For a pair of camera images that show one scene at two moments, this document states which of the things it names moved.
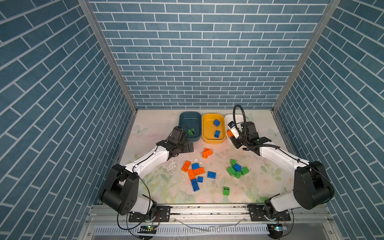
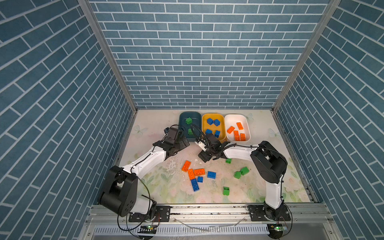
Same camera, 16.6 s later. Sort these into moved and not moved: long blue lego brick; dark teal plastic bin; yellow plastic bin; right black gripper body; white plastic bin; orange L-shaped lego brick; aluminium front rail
Moved: right black gripper body
Not moved: white plastic bin; yellow plastic bin; aluminium front rail; dark teal plastic bin; orange L-shaped lego brick; long blue lego brick
